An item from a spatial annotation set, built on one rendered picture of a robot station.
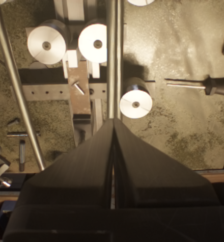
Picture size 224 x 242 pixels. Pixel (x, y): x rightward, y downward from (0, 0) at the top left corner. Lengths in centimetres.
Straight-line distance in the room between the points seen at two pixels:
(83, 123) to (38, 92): 10
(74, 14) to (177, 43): 18
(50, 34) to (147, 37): 17
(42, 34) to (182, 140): 37
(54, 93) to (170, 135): 27
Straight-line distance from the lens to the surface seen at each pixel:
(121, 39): 29
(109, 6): 20
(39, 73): 42
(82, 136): 35
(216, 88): 43
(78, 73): 32
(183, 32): 40
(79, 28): 33
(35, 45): 30
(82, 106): 35
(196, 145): 54
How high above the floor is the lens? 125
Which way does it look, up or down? 54 degrees down
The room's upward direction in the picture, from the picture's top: 179 degrees clockwise
